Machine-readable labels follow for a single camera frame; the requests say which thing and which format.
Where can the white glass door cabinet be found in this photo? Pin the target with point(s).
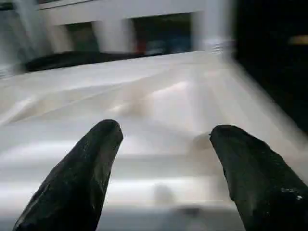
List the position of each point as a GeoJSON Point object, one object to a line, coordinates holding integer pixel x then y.
{"type": "Point", "coordinates": [115, 24]}

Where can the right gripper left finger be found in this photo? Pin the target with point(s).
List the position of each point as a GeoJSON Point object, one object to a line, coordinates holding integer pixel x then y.
{"type": "Point", "coordinates": [77, 183]}

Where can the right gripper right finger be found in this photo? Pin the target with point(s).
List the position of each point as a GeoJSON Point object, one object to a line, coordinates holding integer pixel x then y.
{"type": "Point", "coordinates": [260, 183]}

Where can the white plastic table top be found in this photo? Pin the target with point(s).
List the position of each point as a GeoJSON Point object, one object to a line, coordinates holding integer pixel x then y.
{"type": "Point", "coordinates": [156, 96]}

